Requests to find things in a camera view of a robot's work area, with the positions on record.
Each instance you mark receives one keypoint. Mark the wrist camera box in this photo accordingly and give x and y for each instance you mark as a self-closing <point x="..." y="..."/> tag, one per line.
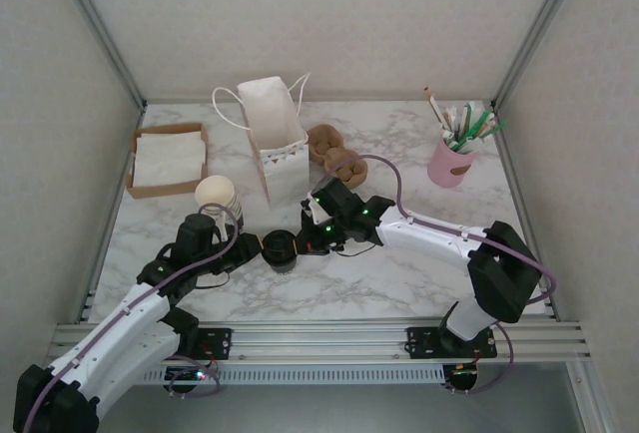
<point x="317" y="212"/>
<point x="224" y="226"/>

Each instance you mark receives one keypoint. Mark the stack of paper cups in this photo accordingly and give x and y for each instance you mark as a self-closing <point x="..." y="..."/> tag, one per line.
<point x="214" y="191"/>

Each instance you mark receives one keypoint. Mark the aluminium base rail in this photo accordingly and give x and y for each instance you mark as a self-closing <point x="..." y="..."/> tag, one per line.
<point x="319" y="343"/>

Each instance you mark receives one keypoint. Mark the small controller circuit board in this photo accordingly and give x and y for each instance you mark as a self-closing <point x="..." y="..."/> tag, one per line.
<point x="461" y="378"/>
<point x="185" y="375"/>

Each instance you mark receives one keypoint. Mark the white paper napkins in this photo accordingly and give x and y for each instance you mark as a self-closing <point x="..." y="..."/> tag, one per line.
<point x="170" y="158"/>

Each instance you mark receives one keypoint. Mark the pink straw holder cup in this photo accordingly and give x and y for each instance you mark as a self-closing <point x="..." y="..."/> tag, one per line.
<point x="451" y="163"/>

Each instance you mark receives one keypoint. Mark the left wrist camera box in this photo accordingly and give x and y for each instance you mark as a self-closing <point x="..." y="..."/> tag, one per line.
<point x="224" y="226"/>

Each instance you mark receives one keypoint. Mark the aluminium frame post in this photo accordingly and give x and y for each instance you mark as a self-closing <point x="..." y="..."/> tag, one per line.
<point x="103" y="29"/>
<point x="536" y="29"/>

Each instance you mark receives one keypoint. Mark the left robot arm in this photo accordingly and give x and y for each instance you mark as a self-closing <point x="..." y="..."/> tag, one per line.
<point x="115" y="328"/>

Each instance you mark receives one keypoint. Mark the brown cardboard tray box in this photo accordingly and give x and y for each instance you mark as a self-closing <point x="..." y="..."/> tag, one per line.
<point x="165" y="187"/>

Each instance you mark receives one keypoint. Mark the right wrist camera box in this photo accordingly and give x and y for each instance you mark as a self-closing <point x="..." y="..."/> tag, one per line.
<point x="317" y="212"/>

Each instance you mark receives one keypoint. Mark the single black cup lid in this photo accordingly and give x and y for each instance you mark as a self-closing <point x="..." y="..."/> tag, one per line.
<point x="279" y="247"/>

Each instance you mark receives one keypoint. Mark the aluminium side rail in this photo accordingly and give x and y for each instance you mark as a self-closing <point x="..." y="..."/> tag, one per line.
<point x="510" y="163"/>
<point x="112" y="216"/>

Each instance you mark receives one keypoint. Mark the white wrapped straw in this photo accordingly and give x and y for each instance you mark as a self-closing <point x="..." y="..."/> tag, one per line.
<point x="476" y="111"/>
<point x="451" y="116"/>

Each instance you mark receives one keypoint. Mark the white straw with brown tip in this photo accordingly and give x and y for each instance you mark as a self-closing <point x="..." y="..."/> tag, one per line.
<point x="434" y="104"/>

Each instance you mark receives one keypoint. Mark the green drinking straw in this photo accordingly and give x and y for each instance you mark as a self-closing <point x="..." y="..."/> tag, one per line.
<point x="469" y="114"/>
<point x="499" y="126"/>
<point x="484" y="121"/>

